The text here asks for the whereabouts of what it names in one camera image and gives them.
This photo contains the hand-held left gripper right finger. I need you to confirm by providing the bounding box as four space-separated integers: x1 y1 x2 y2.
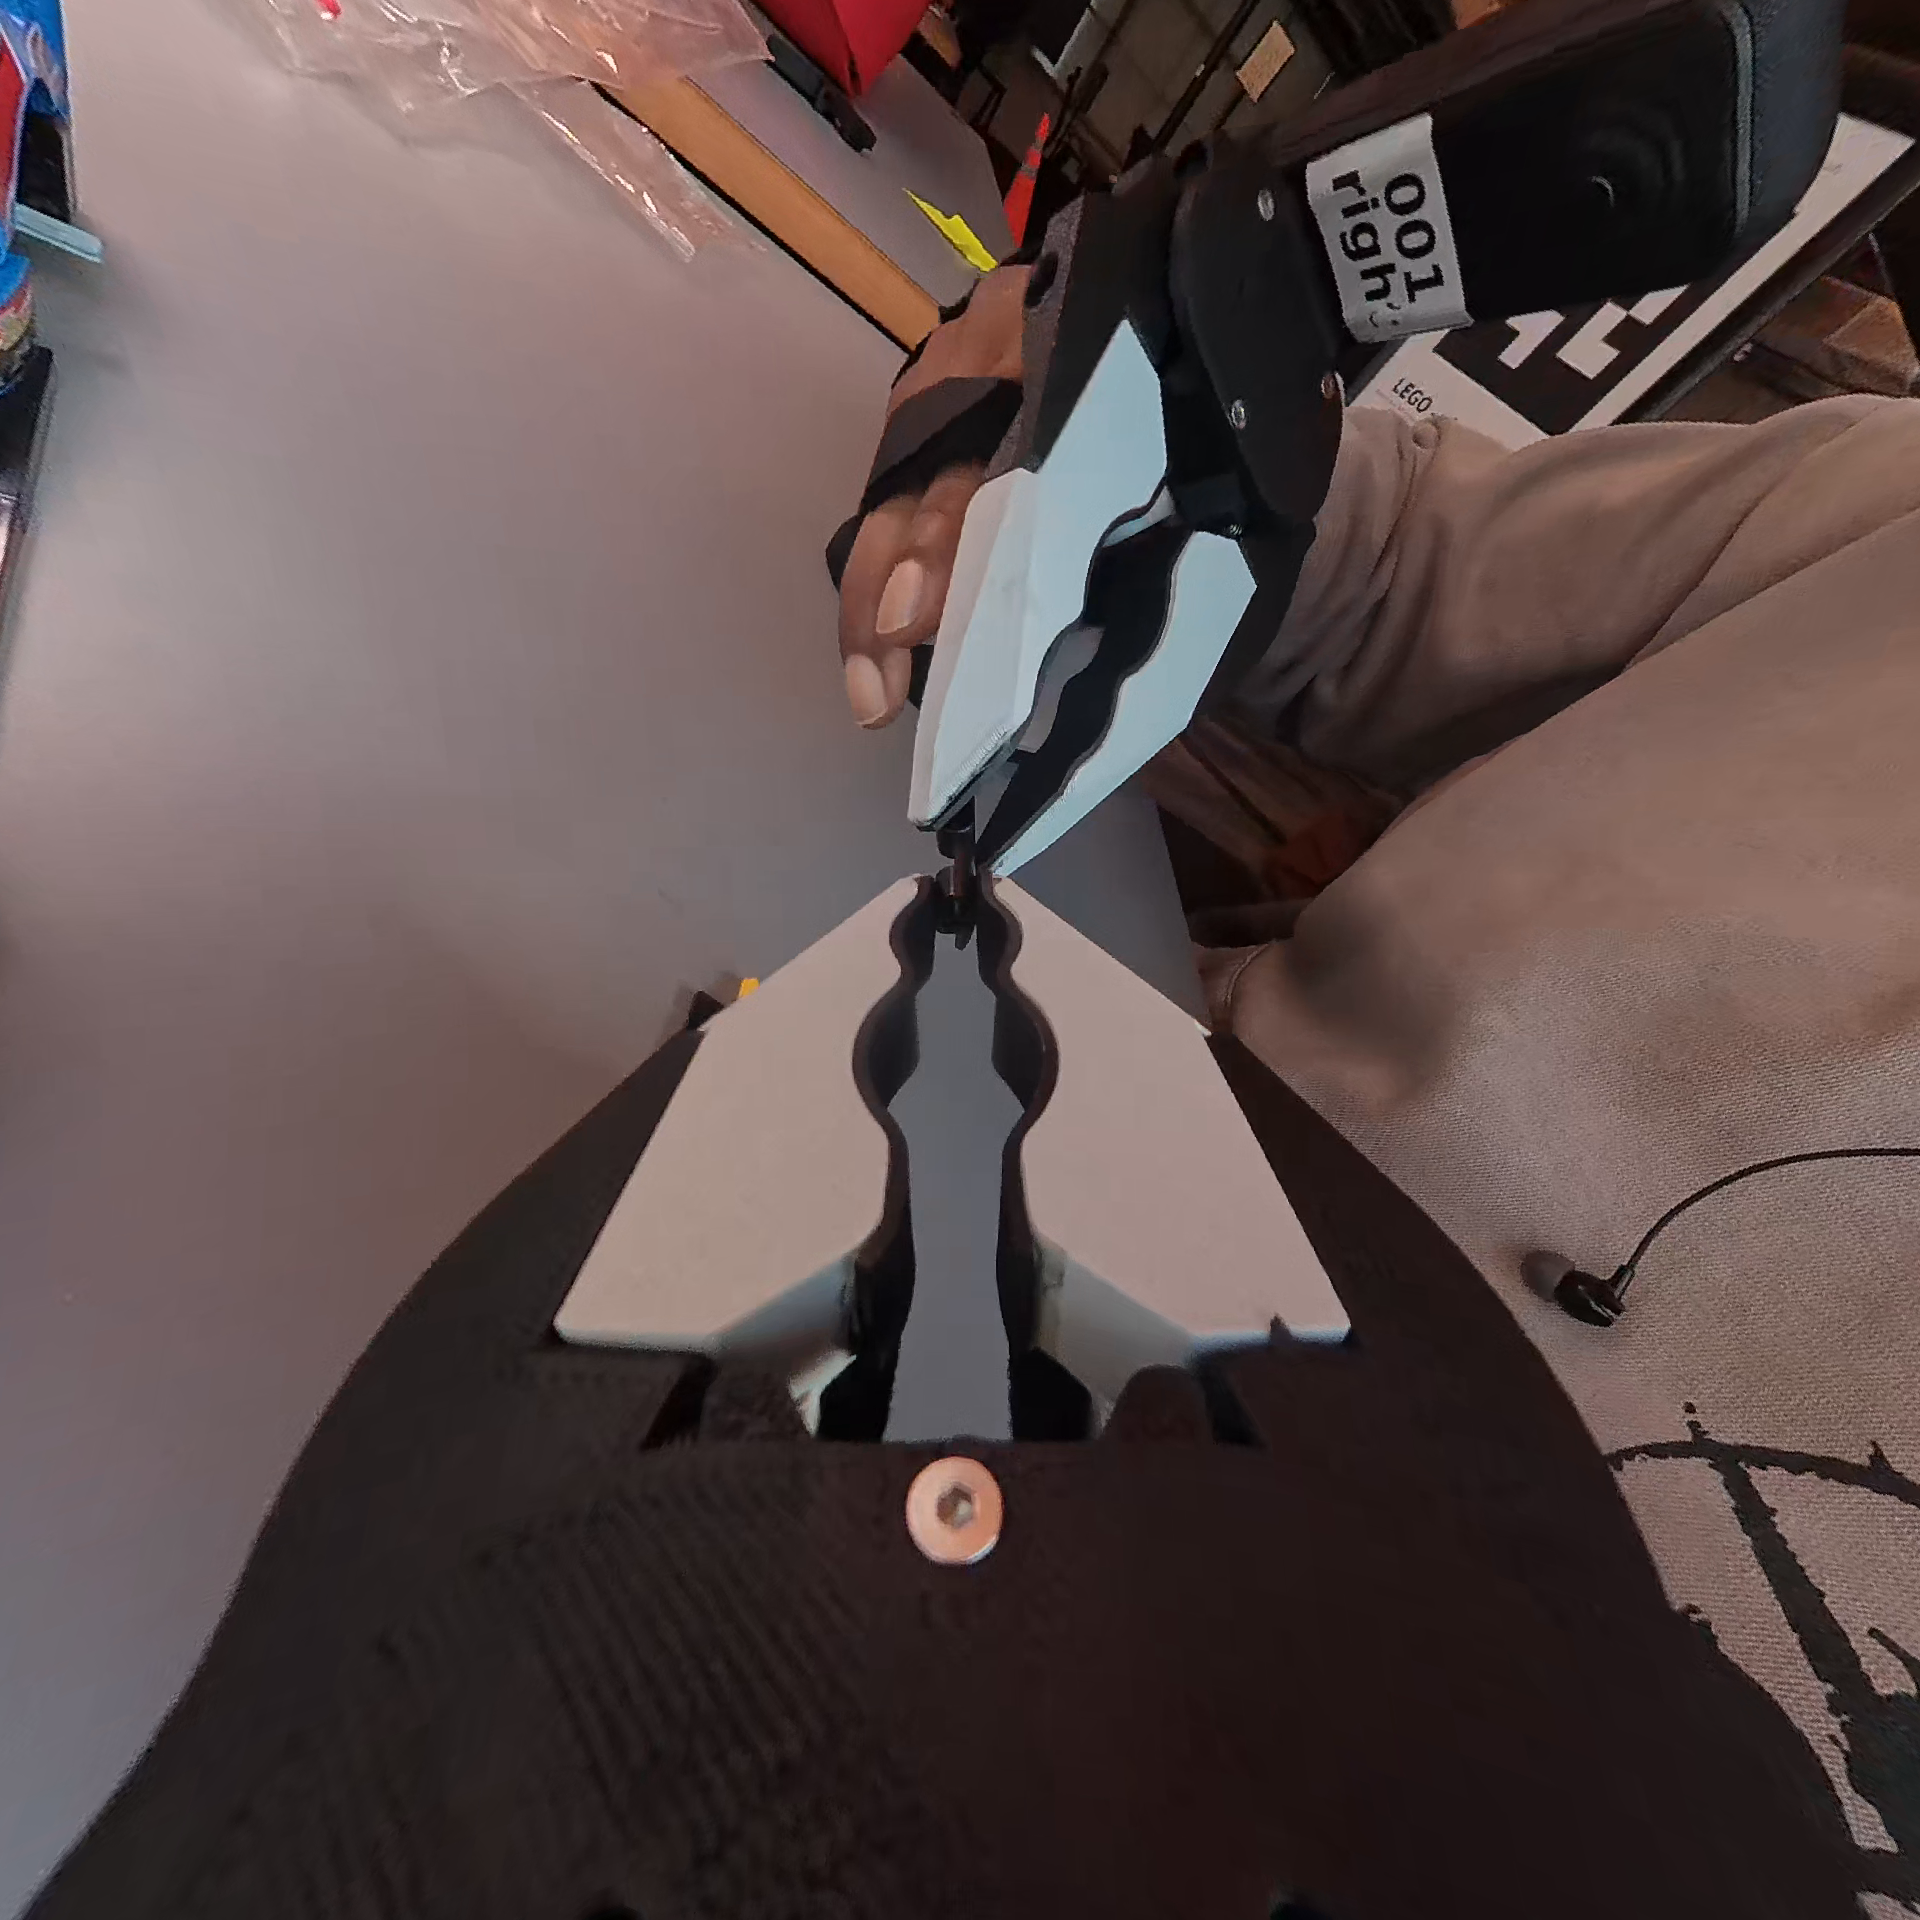
981 878 1355 1409

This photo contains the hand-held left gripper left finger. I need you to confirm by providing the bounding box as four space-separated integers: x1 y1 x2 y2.
552 878 923 1429

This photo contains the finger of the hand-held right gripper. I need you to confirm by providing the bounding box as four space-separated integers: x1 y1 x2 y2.
911 318 1173 831
981 523 1257 888

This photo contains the person's right forearm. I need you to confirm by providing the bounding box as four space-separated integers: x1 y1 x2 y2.
1182 387 1920 814

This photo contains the white sign black print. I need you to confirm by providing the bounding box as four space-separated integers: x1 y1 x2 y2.
1343 105 1920 445

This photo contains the person's torso beige sweatshirt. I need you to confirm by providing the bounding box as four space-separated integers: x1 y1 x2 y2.
1197 511 1920 1920

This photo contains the yellow paper scrap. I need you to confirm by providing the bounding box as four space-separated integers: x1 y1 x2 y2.
899 183 1002 275

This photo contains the clear plastic bag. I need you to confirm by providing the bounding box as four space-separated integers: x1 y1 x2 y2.
228 0 773 269

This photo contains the toy brick race car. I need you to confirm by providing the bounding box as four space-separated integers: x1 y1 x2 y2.
0 238 61 600

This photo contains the black earbud with cable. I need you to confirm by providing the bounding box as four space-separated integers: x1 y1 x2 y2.
1521 1143 1920 1338

